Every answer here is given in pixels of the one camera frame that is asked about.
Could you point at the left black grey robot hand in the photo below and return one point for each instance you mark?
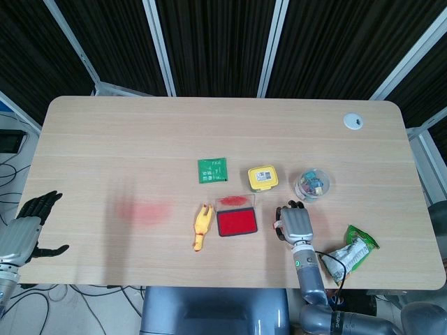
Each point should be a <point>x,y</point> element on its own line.
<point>17,234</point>

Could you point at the right black grey robot hand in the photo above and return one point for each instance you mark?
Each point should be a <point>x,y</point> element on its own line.
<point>297,223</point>

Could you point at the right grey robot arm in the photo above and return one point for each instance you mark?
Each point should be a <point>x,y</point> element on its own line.
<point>312,279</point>

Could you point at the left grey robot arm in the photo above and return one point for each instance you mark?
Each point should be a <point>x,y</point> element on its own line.
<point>6,279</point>

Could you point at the clear jar of clips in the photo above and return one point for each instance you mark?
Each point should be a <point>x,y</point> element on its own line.
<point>311,185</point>

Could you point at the yellow lidded box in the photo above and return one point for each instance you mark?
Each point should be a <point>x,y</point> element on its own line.
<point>262,177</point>

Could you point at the red ink pad case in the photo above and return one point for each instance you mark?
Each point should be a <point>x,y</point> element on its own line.
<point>235,223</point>

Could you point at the green white snack bag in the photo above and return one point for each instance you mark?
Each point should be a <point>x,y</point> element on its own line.
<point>349,256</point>

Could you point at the black flat device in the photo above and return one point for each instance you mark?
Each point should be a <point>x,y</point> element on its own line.
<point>10,141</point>

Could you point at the yellow rubber chicken toy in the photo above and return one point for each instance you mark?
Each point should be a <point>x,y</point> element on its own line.
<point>202,223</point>

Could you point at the green square sachet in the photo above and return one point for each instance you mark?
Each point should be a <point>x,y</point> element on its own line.
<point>212,170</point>

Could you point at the grey robot torso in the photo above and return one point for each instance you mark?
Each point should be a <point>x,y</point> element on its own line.
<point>213,310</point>

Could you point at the white blue frame rail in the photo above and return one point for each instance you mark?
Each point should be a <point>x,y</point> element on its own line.
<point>21,110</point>

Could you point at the white partition post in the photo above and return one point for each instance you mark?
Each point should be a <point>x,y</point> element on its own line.
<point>159,45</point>
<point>272,45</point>
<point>71,40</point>
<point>408,56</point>

